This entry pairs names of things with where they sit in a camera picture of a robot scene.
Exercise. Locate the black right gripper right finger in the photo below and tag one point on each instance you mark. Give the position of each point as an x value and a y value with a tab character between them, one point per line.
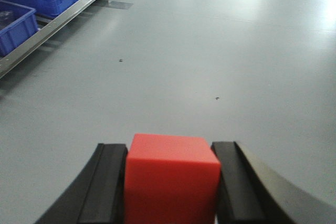
252	192

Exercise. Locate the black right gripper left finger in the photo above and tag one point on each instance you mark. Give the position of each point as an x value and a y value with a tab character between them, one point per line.
96	194

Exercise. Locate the red cube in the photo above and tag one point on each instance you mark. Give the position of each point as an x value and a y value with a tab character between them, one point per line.
170	179

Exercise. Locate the blue floor crate near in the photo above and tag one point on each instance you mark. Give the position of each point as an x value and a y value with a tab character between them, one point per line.
20	29

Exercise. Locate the steel floor rack frame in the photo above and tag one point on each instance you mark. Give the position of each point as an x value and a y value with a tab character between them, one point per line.
50	28

